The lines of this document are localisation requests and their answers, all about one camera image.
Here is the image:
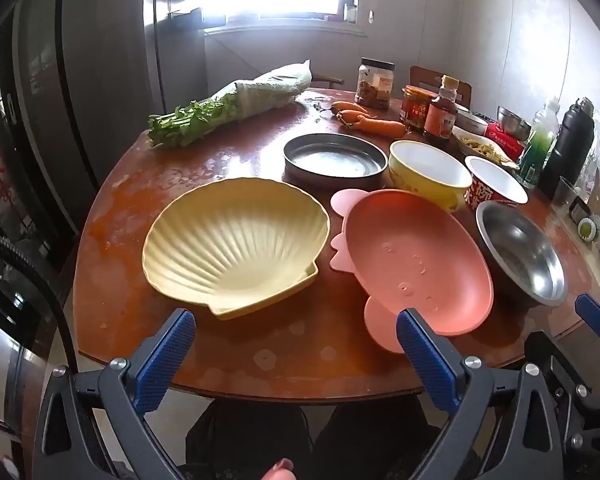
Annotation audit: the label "black cable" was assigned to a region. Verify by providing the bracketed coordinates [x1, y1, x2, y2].
[0, 225, 78, 376]

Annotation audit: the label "black thermos flask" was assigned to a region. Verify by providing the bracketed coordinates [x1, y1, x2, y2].
[537, 98, 595, 199]

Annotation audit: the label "small steel bowl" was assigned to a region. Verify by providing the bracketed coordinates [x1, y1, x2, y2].
[497, 106, 533, 141]

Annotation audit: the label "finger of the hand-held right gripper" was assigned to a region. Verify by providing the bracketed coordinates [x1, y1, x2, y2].
[575, 294, 600, 346]
[524, 332, 588, 411]

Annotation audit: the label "large steel bowl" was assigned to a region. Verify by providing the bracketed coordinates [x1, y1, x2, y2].
[476, 201, 569, 308]

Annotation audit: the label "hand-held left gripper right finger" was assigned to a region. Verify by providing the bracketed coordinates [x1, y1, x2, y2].
[396, 308, 576, 480]

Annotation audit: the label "yellow bowl with handle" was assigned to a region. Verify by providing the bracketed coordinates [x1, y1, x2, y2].
[388, 140, 474, 213]

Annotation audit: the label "clear jar with black lid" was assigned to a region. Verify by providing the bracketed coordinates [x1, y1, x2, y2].
[355, 57, 396, 110]

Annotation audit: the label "clear plastic cup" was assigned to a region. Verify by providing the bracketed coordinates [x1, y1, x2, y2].
[552, 176, 579, 209]

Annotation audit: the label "amber sauce bottle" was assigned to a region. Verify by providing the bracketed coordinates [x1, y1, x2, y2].
[423, 75, 461, 149]

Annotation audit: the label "green liquid bottle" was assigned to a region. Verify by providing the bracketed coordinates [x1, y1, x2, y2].
[517, 97, 561, 189]

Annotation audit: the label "round steel plate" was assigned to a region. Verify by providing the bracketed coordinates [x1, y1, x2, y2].
[283, 133, 388, 190]

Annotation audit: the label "dark grey refrigerator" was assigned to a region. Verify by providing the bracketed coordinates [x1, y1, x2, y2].
[10, 0, 207, 241]

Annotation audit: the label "person's legs in dark trousers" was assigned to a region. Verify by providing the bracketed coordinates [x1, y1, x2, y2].
[185, 394, 481, 480]

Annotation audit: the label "wooden chair with cutout back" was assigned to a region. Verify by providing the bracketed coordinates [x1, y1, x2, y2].
[409, 65, 474, 105]

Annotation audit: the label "small round green gadget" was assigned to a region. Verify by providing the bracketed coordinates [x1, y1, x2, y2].
[578, 214, 600, 241]

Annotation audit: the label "red packet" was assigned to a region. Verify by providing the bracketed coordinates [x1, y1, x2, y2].
[484, 122, 527, 162]

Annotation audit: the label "white dish of shredded food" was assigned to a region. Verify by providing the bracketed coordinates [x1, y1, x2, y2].
[452, 127, 522, 171]

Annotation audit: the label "person's left hand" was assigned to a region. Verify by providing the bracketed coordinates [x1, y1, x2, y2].
[262, 457, 296, 480]

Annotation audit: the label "celery bunch in plastic bag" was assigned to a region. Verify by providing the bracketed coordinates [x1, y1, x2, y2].
[147, 60, 313, 149]

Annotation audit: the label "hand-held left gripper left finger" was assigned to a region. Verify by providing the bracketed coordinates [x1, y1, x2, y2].
[32, 308, 197, 480]

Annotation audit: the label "pink crab-shaped plate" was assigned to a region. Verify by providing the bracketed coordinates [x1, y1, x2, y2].
[329, 188, 495, 354]

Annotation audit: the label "yellow shell-shaped plate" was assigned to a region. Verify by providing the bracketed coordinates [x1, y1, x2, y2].
[142, 178, 331, 321]

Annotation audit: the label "glass door with red characters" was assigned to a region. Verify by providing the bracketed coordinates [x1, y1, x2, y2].
[0, 10, 83, 466]

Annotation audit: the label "red chili sauce jar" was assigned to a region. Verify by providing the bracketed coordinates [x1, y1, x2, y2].
[400, 85, 437, 132]

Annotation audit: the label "red printed paper bowl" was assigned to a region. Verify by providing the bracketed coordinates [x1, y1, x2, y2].
[464, 156, 529, 213]

